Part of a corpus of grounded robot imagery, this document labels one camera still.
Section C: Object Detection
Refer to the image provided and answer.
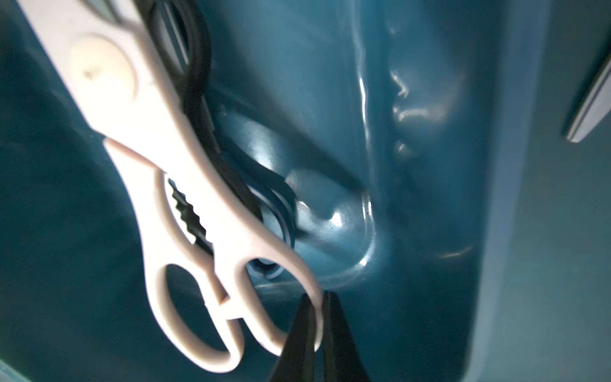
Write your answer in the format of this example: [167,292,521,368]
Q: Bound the blue plastic storage box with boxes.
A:
[1,1,551,381]

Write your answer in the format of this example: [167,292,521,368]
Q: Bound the green table mat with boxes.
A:
[477,1,610,381]

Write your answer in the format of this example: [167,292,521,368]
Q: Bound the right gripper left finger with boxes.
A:
[268,294,316,382]

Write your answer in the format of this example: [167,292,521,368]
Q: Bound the cream handled kitchen scissors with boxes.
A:
[566,54,610,143]

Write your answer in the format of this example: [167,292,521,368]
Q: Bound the black scissors large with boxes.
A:
[133,0,263,256]

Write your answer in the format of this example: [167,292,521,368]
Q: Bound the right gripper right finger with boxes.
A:
[322,291,370,382]

